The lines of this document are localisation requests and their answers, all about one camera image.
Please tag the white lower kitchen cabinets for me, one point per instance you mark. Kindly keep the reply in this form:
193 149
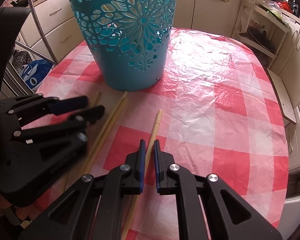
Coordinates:
210 16

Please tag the white wooden step stool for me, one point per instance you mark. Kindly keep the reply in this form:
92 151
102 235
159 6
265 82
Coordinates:
282 98

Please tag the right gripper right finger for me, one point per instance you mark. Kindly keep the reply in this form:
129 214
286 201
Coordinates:
207 207

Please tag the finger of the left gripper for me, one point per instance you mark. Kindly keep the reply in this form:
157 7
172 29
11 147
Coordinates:
34 107
75 123

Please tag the lone bamboo chopstick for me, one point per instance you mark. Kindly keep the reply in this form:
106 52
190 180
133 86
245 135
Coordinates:
135 198

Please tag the blue plastic bag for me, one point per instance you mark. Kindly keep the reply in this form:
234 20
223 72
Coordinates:
35 72

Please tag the teal perforated plastic basket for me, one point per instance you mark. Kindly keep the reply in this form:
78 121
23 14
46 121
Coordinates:
127 38

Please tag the white kitchen storage rack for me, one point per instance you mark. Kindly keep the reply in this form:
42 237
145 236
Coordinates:
261 30

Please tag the bamboo chopstick bundle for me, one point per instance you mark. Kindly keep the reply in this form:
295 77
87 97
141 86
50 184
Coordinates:
97 145
95 99
110 116

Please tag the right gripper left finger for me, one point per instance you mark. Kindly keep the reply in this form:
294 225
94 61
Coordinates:
92 207

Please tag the red white checkered tablecloth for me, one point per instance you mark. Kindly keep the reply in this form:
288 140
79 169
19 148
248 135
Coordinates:
220 115

